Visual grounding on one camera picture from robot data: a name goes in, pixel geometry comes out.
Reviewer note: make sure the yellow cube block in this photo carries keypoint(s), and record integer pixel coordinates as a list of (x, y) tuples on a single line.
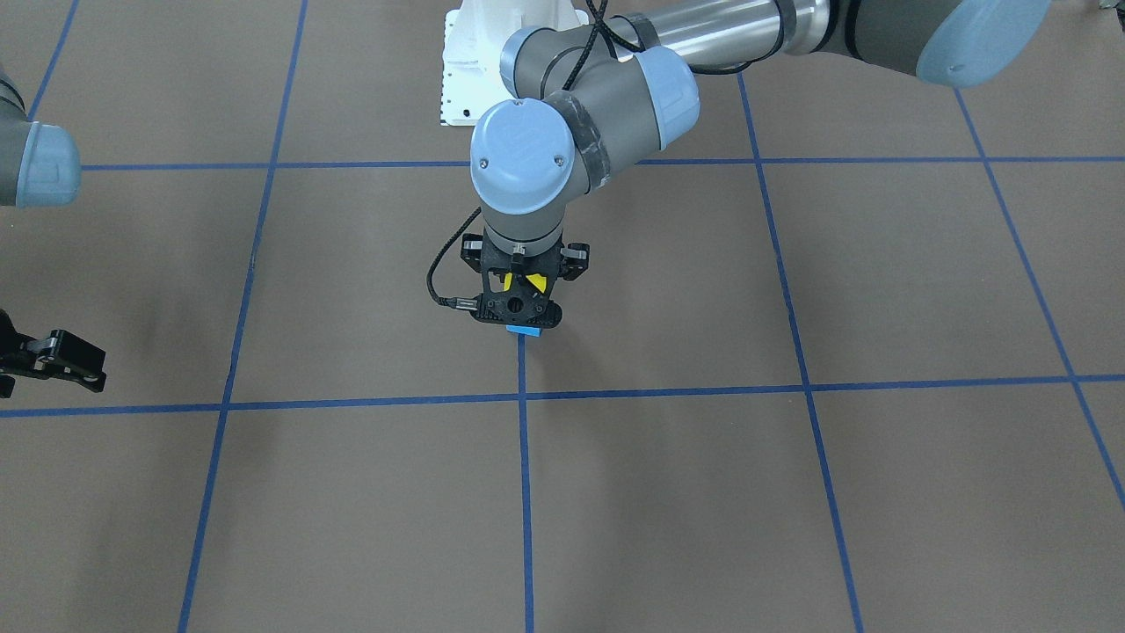
[(538, 282)]

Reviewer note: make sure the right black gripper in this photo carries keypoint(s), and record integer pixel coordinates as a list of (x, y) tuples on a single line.
[(18, 355)]

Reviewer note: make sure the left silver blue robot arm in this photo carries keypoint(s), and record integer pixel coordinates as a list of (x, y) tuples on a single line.
[(588, 103)]

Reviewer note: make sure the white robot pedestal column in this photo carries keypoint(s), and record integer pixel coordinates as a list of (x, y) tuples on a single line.
[(475, 34)]

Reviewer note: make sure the blue cube block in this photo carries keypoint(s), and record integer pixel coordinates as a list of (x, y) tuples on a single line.
[(522, 330)]

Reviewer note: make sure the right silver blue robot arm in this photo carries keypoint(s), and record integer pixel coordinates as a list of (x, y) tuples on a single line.
[(40, 167)]

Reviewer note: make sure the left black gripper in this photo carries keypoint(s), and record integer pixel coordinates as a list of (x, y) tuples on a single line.
[(577, 258)]

